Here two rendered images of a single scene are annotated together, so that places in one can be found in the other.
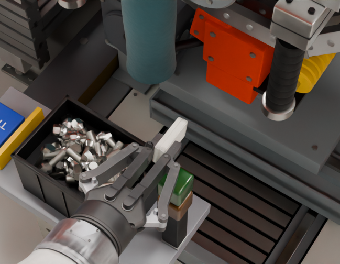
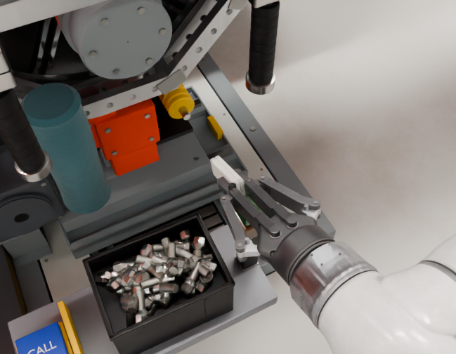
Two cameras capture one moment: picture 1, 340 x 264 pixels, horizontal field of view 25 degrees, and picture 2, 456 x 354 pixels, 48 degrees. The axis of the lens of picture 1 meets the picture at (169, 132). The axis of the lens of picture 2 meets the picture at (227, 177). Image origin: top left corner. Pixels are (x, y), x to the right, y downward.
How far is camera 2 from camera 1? 0.57 m
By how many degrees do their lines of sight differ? 32
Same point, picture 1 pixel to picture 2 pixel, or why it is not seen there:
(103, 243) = (343, 246)
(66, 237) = (329, 270)
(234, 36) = (125, 115)
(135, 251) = (241, 296)
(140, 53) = (88, 182)
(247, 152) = (163, 204)
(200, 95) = not seen: hidden behind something
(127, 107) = (52, 272)
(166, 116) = (90, 244)
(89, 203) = (287, 244)
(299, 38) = not seen: outside the picture
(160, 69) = (105, 184)
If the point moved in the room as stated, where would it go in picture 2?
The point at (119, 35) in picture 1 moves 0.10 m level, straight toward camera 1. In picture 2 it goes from (10, 223) to (49, 239)
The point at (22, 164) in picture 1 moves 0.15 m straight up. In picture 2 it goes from (126, 333) to (107, 293)
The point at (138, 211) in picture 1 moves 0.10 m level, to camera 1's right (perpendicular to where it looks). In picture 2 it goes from (301, 218) to (333, 161)
